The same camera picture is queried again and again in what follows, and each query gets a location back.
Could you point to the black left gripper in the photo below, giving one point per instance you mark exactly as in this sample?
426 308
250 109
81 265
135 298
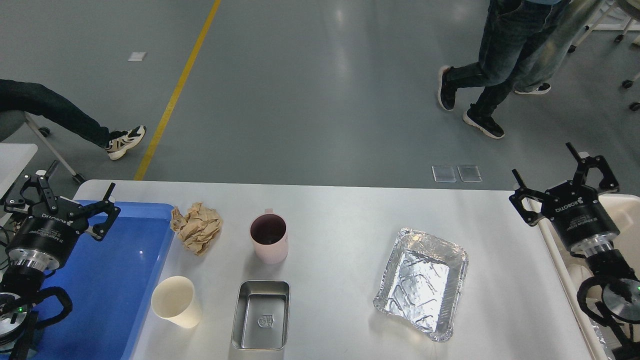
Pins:
43 232

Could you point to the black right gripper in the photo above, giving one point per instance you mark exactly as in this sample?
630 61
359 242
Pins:
580 215

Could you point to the pink plastic mug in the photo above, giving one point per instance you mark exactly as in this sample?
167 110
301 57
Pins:
269 234

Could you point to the stainless steel rectangular tray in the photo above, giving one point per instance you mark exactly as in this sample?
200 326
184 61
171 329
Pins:
261 316

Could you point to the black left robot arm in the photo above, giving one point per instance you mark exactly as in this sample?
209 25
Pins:
26 306

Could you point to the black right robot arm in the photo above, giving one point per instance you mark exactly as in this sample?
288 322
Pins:
610 297

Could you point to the white plastic bin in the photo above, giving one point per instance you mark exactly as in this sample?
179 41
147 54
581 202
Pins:
624 209

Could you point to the white side table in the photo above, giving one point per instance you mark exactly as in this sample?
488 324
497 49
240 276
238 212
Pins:
14 157

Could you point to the blue plastic tray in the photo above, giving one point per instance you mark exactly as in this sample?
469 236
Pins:
110 283

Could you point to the seated person leg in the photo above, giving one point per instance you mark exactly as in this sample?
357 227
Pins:
35 98

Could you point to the crumpled brown paper ball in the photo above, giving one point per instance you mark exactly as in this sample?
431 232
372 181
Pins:
197 228

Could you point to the foil tray in bin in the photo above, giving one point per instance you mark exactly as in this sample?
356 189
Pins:
600 335

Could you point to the cream paper cup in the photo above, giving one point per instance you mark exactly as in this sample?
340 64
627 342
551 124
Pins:
174 300

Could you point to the aluminium foil tray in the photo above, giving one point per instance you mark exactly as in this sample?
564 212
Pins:
422 282

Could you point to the person in dark jeans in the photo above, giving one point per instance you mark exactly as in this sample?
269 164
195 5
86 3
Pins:
513 37

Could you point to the person in light jeans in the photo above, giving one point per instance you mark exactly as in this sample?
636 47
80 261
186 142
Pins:
574 17

